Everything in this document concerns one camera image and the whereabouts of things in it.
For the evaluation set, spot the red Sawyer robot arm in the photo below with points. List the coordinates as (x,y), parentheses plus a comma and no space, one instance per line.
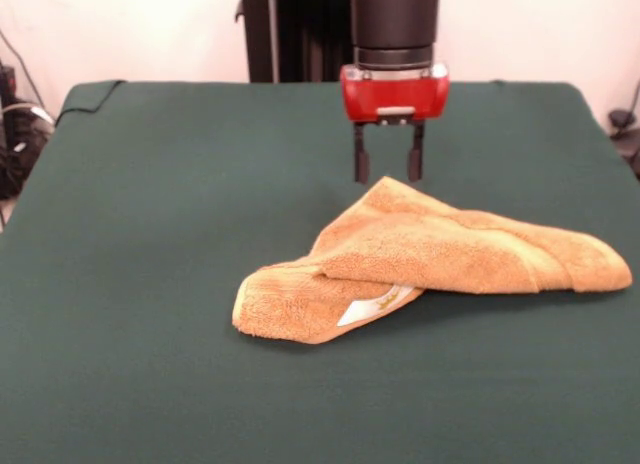
(395,19)

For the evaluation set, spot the tan terry towel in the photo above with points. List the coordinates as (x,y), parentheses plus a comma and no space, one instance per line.
(450,254)

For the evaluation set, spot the dark green table cloth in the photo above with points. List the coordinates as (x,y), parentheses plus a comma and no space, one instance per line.
(150,284)

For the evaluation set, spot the small black wall device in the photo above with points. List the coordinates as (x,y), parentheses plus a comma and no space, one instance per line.
(7,79)

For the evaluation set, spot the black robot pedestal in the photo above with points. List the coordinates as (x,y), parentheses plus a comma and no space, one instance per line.
(300,34)

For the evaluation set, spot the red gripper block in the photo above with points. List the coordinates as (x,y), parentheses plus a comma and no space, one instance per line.
(395,96)

